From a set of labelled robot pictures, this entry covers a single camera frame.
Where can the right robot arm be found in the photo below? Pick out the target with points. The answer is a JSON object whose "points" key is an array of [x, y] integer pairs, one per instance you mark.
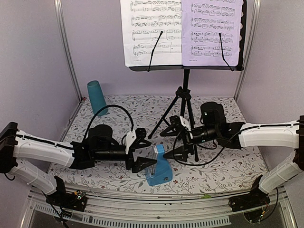
{"points": [[238, 135]]}

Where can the green tape piece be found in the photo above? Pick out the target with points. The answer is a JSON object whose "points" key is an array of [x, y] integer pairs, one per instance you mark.
{"points": [[206, 196]]}

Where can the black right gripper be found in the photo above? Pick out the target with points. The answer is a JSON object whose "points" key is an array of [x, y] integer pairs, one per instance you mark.
{"points": [[188, 143]]}

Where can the floral table mat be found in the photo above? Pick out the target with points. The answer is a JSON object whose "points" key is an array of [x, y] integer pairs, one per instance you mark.
{"points": [[219, 169]]}

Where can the teal ceramic vase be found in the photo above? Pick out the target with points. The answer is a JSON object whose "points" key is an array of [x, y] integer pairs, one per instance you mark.
{"points": [[96, 96]]}

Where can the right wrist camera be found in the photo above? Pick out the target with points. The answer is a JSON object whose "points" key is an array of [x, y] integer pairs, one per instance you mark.
{"points": [[179, 122]]}

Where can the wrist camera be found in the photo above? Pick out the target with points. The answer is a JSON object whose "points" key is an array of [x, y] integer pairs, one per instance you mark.
{"points": [[131, 136], [179, 122]]}

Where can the sheet music booklet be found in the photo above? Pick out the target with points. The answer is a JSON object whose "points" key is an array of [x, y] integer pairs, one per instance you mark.
{"points": [[152, 32]]}

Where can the purple sheet music page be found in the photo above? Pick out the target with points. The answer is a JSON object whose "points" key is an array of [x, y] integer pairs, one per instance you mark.
{"points": [[211, 32]]}

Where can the aluminium frame post right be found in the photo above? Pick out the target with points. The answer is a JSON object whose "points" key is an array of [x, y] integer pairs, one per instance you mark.
{"points": [[253, 10]]}

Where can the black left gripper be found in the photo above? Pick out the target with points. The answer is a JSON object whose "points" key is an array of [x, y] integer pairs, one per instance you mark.
{"points": [[136, 166]]}

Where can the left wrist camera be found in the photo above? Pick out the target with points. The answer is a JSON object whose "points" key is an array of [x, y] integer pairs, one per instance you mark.
{"points": [[131, 136]]}

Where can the aluminium front rail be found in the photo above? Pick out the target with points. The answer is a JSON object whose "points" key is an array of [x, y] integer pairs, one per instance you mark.
{"points": [[117, 209]]}

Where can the blue metronome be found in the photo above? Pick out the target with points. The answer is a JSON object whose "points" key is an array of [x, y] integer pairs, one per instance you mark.
{"points": [[161, 172]]}

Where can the black music stand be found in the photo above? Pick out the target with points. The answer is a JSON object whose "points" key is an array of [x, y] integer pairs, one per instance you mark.
{"points": [[183, 93]]}

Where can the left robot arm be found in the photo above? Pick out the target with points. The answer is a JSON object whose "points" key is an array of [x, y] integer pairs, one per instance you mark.
{"points": [[17, 146]]}

